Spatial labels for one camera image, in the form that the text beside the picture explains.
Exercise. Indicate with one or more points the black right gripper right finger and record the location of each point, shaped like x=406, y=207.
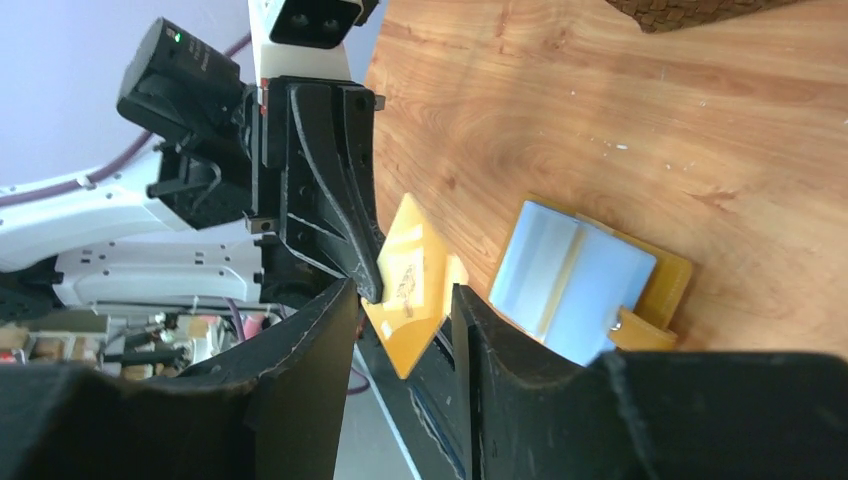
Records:
x=527, y=413

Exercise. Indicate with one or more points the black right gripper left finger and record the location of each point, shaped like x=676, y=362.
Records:
x=269, y=408

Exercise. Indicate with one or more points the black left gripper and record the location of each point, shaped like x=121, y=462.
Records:
x=288, y=155

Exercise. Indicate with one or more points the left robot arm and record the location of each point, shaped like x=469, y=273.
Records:
x=103, y=243

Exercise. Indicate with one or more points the brown wicker divided basket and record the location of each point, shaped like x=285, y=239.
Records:
x=661, y=16

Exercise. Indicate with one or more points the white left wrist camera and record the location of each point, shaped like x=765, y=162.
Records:
x=304, y=39

